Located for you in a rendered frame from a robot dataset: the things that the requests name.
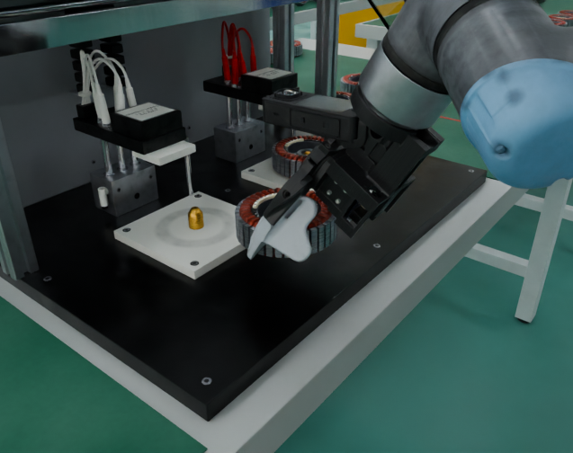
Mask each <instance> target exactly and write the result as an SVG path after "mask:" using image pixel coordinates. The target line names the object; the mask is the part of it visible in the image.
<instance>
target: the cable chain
mask: <svg viewBox="0 0 573 453"><path fill-rule="evenodd" d="M110 7H114V5H113V4H108V5H101V6H95V7H88V8H82V9H75V10H68V11H65V13H77V12H84V11H91V10H97V9H103V8H110ZM99 40H100V41H105V43H101V44H100V48H101V52H103V53H107V54H105V55H106V56H107V58H115V59H116V60H117V61H118V62H120V63H121V64H125V60H124V56H123V55H119V53H122V52H123V47H122V44H120V43H116V42H118V41H121V35H119V36H113V37H109V38H104V39H99ZM69 46H70V47H74V48H76V49H71V50H70V55H71V58H74V59H78V60H75V61H72V65H73V69H74V70H76V71H80V72H76V73H74V75H75V79H76V81H77V82H79V83H81V84H77V85H76V89H75V90H71V91H69V92H70V93H72V94H75V95H78V92H81V91H83V72H82V65H81V59H80V50H83V51H84V53H85V54H89V55H90V54H91V53H92V51H93V50H92V49H86V48H90V47H92V46H93V44H92V41H91V40H89V41H85V42H79V43H75V44H69ZM112 63H113V65H114V67H115V69H116V72H117V73H118V75H119V77H120V80H121V84H122V89H123V88H125V86H126V84H125V77H123V76H124V74H123V72H122V70H121V68H120V67H119V66H118V65H117V64H116V63H115V62H113V61H112ZM103 70H104V73H105V74H106V75H108V76H107V77H105V82H104V83H100V84H99V85H100V86H101V87H104V88H107V89H111V90H113V86H114V73H113V72H112V70H111V69H110V68H109V67H108V66H104V67H103Z"/></svg>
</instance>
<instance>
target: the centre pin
mask: <svg viewBox="0 0 573 453"><path fill-rule="evenodd" d="M188 221H189V228H190V229H193V230H198V229H202V228H203V227H204V222H203V212H202V211H201V210H200V209H199V208H198V207H192V208H191V209H190V211H189V212H188Z"/></svg>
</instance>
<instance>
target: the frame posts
mask: <svg viewBox="0 0 573 453"><path fill-rule="evenodd" d="M339 14H340V0H317V30H316V66H315V94H320V95H325V96H330V97H335V98H336V75H337V55H338V34H339ZM273 68H277V69H281V70H286V71H291V72H294V4H286V5H280V6H275V7H273ZM0 263H1V266H2V269H3V272H4V273H5V274H7V275H8V274H10V275H11V278H12V279H14V280H19V279H21V278H23V277H25V276H24V273H25V272H26V271H28V272H30V273H33V272H35V271H38V270H39V265H38V262H37V258H36V254H35V251H34V248H33V244H32V240H31V234H30V230H29V227H28V223H27V220H26V216H25V213H24V209H23V205H22V199H21V196H20V192H19V189H18V185H17V181H16V178H15V174H14V170H13V165H12V161H11V157H10V154H9V150H8V146H7V144H6V140H5V136H4V130H3V126H2V122H1V119H0Z"/></svg>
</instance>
